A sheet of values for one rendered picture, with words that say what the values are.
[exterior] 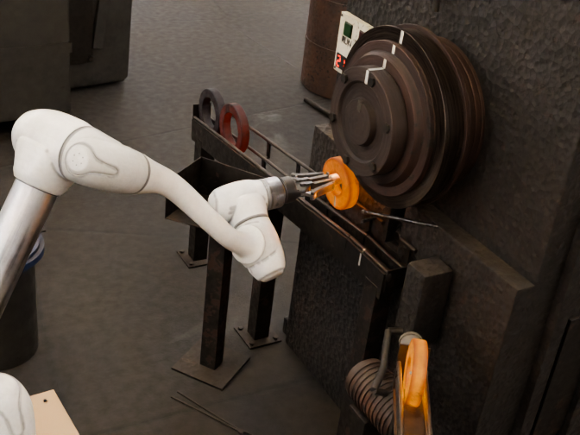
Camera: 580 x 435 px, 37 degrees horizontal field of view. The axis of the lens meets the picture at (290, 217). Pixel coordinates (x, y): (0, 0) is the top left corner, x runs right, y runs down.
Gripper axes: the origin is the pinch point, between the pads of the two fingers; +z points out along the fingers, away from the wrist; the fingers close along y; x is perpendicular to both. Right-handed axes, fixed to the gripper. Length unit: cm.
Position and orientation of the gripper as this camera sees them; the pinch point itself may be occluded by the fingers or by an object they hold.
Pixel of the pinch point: (340, 178)
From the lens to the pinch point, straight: 256.7
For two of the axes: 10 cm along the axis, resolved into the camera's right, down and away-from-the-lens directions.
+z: 8.7, -2.1, 4.4
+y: 4.9, 4.8, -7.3
